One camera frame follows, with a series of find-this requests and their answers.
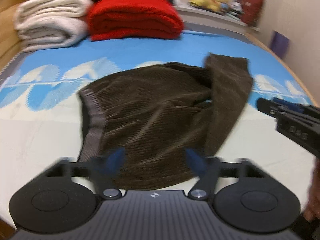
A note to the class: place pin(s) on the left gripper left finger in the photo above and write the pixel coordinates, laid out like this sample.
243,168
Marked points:
101,171

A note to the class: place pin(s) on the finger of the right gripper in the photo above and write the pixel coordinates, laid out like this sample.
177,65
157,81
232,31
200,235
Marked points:
270,106

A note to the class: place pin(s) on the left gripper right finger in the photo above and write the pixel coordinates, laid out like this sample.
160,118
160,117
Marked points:
210,169

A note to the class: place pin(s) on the brown corduroy pants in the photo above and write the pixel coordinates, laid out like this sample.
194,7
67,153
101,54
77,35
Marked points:
155,113

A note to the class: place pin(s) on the person's right hand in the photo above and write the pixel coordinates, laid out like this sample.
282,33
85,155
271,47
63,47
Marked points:
312,209

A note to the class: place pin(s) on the blue white patterned bedsheet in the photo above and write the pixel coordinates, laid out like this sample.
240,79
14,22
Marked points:
41,111

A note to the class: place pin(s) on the red bag by window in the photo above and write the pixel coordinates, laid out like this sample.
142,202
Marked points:
251,11

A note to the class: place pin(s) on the yellow plush toy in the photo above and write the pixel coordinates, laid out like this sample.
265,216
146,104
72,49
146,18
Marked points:
211,5

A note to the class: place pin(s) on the red folded blanket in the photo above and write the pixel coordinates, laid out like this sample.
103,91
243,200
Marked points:
114,19

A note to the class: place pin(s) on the white folded blanket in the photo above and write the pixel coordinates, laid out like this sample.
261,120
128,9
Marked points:
47,24

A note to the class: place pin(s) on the purple object on wall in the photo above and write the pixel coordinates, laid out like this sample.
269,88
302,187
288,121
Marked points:
279,44

